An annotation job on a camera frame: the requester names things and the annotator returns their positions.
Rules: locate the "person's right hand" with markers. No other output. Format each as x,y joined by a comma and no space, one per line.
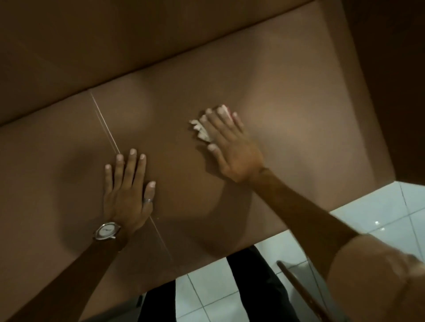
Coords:
235,156

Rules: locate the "person's left hand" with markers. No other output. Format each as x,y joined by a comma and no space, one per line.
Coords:
125,202

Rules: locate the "person's left little finger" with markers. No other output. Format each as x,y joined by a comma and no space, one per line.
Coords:
108,179

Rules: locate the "person's right little finger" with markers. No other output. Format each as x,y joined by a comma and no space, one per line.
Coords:
240,127

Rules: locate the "person's left middle finger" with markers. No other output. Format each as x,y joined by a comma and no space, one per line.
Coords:
130,167

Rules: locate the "person's right thumb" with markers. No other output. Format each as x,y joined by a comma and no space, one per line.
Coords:
215,155

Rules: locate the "person's right middle finger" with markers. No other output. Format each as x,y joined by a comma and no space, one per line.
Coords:
217,124

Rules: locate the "person's left thumb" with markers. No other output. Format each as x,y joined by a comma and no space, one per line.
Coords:
149,196

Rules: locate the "white cleaning cloth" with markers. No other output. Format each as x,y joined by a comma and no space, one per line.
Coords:
200,130

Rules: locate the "person's right forearm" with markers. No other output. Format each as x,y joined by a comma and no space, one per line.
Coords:
298,212

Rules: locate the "person's left forearm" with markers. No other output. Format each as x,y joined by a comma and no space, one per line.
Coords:
66,282

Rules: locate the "brown wooden cabinet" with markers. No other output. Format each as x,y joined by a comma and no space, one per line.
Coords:
292,83

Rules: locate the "black trousers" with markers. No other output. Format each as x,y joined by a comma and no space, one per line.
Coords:
262,292

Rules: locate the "brown wooden stick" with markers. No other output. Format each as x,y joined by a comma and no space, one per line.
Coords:
303,292

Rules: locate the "beige shirt sleeve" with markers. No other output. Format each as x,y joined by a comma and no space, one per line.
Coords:
372,282

